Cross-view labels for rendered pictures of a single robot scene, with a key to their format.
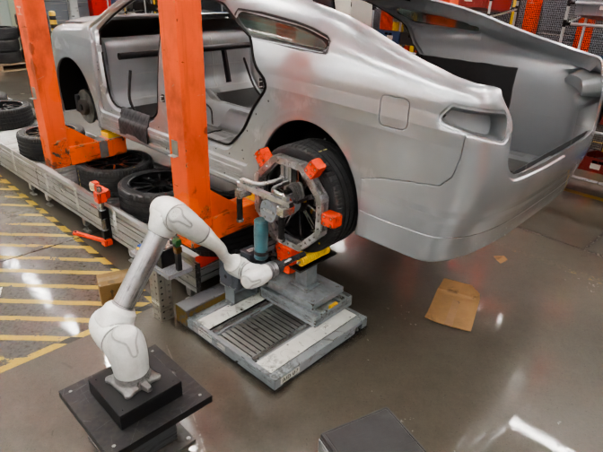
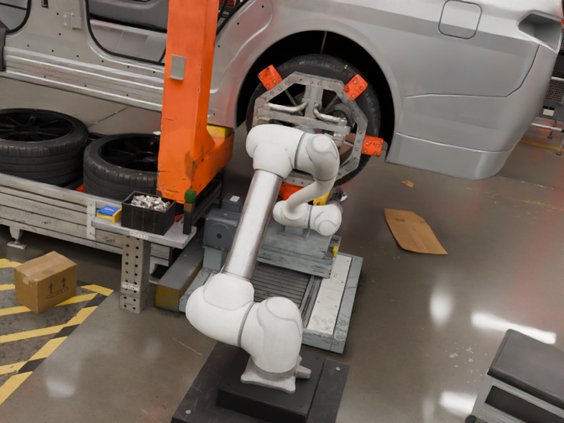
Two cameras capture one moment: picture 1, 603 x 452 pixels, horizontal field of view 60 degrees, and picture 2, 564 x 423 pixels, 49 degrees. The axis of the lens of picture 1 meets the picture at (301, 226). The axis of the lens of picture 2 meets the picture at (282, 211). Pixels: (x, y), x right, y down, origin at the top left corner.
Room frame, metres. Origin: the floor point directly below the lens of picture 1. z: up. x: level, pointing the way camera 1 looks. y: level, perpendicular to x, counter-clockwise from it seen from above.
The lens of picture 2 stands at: (0.46, 1.70, 1.76)
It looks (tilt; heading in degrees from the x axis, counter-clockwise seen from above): 26 degrees down; 326
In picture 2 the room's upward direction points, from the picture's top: 9 degrees clockwise
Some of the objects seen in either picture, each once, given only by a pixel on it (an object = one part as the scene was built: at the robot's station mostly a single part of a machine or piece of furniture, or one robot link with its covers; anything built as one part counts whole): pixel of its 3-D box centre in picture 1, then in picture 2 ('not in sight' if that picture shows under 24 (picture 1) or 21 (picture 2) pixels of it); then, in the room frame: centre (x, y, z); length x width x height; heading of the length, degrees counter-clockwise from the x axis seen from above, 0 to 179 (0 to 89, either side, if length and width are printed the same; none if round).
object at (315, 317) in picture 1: (305, 295); (291, 246); (2.91, -0.04, 0.13); 0.50 x 0.36 x 0.10; 48
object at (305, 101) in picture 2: (262, 174); (288, 97); (2.76, 0.23, 1.03); 0.19 x 0.18 x 0.11; 138
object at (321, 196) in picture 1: (289, 203); (307, 132); (2.78, 0.07, 0.85); 0.54 x 0.07 x 0.54; 48
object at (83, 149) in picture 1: (93, 138); not in sight; (4.44, 1.86, 0.69); 0.52 x 0.17 x 0.35; 138
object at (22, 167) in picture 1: (59, 160); not in sight; (5.22, 2.59, 0.20); 1.00 x 0.86 x 0.39; 48
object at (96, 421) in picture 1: (138, 417); (262, 420); (1.80, 0.74, 0.15); 0.50 x 0.50 x 0.30; 45
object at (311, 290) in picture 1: (306, 270); (297, 216); (2.91, -0.04, 0.32); 0.40 x 0.30 x 0.28; 48
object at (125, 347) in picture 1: (126, 349); (275, 330); (1.80, 0.75, 0.55); 0.18 x 0.16 x 0.22; 42
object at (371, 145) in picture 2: (331, 219); (372, 145); (2.58, -0.16, 0.85); 0.09 x 0.08 x 0.07; 48
